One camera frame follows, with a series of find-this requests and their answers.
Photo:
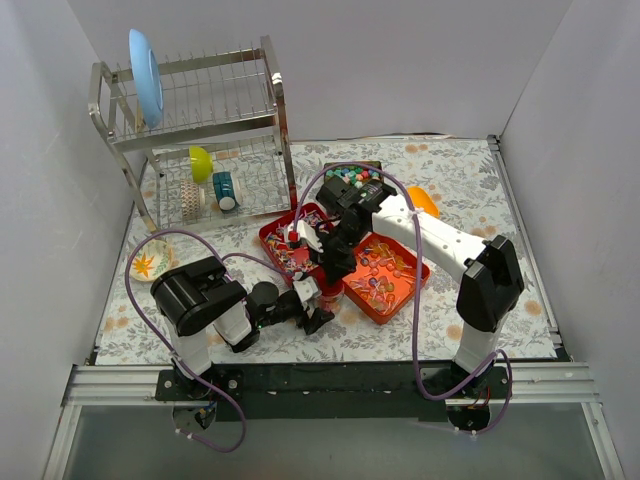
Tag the patterned beige cup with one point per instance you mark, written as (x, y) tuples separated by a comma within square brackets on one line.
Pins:
[(192, 200)]

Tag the floral painted small plate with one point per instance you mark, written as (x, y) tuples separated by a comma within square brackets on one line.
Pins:
[(153, 260)]

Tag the teal white cup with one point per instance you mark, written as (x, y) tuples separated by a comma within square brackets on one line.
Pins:
[(227, 191)]

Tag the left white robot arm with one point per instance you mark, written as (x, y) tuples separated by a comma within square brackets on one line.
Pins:
[(200, 295)]

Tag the orange tray clear lollipops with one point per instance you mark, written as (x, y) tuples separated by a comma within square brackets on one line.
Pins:
[(385, 277)]

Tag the floral table mat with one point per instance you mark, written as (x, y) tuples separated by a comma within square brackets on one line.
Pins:
[(462, 179)]

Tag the steel dish rack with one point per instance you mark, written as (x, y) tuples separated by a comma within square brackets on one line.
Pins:
[(231, 104)]

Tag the dark tin star candies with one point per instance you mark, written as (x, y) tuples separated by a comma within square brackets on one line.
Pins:
[(353, 174)]

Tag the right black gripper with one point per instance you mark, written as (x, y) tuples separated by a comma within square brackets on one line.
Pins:
[(335, 248)]

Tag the lime green bowl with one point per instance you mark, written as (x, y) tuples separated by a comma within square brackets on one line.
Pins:
[(201, 164)]

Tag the red tray swirl lollipops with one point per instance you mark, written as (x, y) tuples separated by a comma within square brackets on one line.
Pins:
[(290, 260)]

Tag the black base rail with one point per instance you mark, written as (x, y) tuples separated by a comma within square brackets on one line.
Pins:
[(358, 390)]

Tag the clear glass jar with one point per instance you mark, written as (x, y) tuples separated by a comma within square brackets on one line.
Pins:
[(331, 299)]

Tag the yellow plastic scoop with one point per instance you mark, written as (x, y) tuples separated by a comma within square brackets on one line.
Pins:
[(422, 200)]

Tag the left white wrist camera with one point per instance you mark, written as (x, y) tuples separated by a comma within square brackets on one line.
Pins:
[(305, 287)]

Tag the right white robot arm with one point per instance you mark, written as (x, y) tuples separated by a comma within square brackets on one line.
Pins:
[(487, 271)]

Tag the blue plate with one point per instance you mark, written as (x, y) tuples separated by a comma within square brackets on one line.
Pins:
[(147, 78)]

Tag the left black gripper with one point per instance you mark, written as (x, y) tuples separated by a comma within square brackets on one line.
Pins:
[(310, 310)]

